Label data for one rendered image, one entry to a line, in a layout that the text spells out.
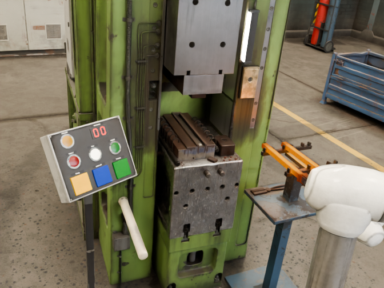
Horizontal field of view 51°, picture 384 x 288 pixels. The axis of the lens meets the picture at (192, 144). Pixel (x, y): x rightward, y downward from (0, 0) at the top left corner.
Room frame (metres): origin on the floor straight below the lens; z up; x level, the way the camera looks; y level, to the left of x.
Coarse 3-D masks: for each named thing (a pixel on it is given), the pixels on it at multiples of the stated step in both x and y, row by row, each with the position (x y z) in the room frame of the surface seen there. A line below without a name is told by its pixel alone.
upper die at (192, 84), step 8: (168, 72) 1.99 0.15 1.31; (176, 80) 1.88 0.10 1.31; (184, 80) 1.78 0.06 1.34; (192, 80) 1.80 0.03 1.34; (200, 80) 1.81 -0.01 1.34; (208, 80) 1.83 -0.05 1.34; (216, 80) 1.84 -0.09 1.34; (184, 88) 1.78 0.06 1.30; (192, 88) 1.80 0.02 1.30; (200, 88) 1.81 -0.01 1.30; (208, 88) 1.83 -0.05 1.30; (216, 88) 1.85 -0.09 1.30
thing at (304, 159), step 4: (284, 144) 1.94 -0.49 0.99; (288, 144) 1.94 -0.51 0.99; (288, 148) 1.91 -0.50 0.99; (292, 148) 1.90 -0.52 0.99; (292, 152) 1.87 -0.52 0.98; (296, 152) 1.86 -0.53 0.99; (300, 152) 1.86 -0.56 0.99; (296, 156) 1.84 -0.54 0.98; (300, 156) 1.82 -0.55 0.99; (304, 156) 1.82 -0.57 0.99; (300, 160) 1.81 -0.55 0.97; (304, 160) 1.79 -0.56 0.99; (308, 160) 1.78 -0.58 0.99; (312, 164) 1.74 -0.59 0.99; (316, 164) 1.75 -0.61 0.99; (312, 168) 1.73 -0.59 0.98
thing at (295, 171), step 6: (264, 144) 1.91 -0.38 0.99; (270, 150) 1.85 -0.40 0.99; (276, 156) 1.80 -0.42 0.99; (282, 156) 1.80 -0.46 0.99; (282, 162) 1.75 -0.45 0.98; (288, 162) 1.74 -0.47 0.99; (294, 168) 1.69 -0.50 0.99; (294, 174) 1.66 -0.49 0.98; (300, 174) 1.62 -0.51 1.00; (306, 174) 1.62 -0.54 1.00; (300, 180) 1.62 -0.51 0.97
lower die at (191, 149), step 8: (176, 112) 2.21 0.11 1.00; (160, 120) 2.12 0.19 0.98; (168, 120) 2.11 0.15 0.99; (176, 120) 2.12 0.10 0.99; (192, 120) 2.14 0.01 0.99; (168, 128) 2.03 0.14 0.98; (176, 128) 2.01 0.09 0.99; (184, 128) 2.00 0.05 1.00; (192, 128) 2.01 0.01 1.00; (200, 128) 2.04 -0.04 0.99; (168, 136) 1.94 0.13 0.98; (184, 136) 1.92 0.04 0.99; (200, 136) 1.92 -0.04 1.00; (208, 136) 1.95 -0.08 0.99; (176, 144) 1.84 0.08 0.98; (184, 144) 1.84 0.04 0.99; (192, 144) 1.84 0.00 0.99; (208, 144) 1.85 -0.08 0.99; (176, 152) 1.81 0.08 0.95; (184, 152) 1.79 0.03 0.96; (192, 152) 1.81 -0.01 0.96; (200, 152) 1.83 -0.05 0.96; (208, 152) 1.85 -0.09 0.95; (184, 160) 1.80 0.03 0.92
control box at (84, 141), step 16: (80, 128) 1.49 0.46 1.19; (96, 128) 1.54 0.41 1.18; (112, 128) 1.59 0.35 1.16; (48, 144) 1.39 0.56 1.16; (80, 144) 1.45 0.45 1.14; (96, 144) 1.50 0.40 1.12; (48, 160) 1.40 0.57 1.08; (64, 160) 1.38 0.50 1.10; (80, 160) 1.42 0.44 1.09; (96, 160) 1.46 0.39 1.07; (112, 160) 1.51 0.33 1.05; (128, 160) 1.56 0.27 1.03; (64, 176) 1.34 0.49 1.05; (112, 176) 1.47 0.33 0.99; (128, 176) 1.52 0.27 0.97; (64, 192) 1.32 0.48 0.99
